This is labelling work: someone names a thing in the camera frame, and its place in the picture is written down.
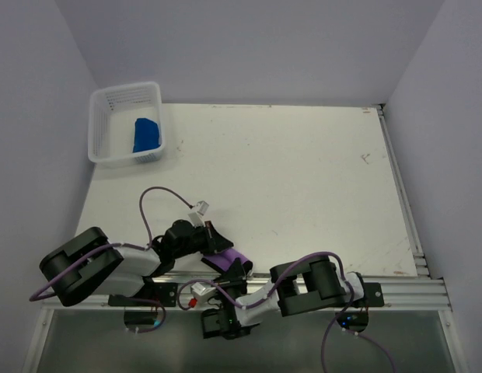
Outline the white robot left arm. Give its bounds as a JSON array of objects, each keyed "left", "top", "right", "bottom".
[{"left": 29, "top": 220, "right": 234, "bottom": 307}]

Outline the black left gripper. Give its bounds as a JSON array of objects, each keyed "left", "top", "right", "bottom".
[{"left": 173, "top": 219, "right": 233, "bottom": 258}]

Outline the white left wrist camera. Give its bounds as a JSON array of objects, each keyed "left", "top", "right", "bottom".
[{"left": 188, "top": 200, "right": 209, "bottom": 227}]

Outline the aluminium mounting rail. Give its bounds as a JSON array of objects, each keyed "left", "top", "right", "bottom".
[{"left": 41, "top": 273, "right": 452, "bottom": 311}]

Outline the blue towel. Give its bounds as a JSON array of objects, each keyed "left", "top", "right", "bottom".
[{"left": 133, "top": 118, "right": 161, "bottom": 153}]

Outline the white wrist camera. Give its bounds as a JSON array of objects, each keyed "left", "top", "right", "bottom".
[
  {"left": 188, "top": 200, "right": 209, "bottom": 227},
  {"left": 188, "top": 282, "right": 216, "bottom": 308}
]

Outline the white plastic basket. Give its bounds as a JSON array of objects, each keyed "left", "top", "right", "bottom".
[{"left": 87, "top": 82, "right": 166, "bottom": 167}]

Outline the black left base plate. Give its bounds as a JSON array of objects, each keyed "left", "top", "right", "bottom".
[{"left": 108, "top": 282, "right": 178, "bottom": 307}]

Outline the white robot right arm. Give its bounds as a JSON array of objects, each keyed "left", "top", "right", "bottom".
[{"left": 201, "top": 254, "right": 366, "bottom": 340}]

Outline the purple towel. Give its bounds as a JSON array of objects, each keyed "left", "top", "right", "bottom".
[{"left": 201, "top": 248, "right": 253, "bottom": 274}]

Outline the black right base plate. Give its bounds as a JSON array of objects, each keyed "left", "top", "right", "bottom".
[{"left": 356, "top": 282, "right": 385, "bottom": 308}]

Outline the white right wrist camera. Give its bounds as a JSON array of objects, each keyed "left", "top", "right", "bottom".
[{"left": 188, "top": 282, "right": 216, "bottom": 308}]

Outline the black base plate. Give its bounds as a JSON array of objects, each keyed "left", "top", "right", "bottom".
[
  {"left": 356, "top": 282, "right": 385, "bottom": 308},
  {"left": 108, "top": 282, "right": 178, "bottom": 307}
]

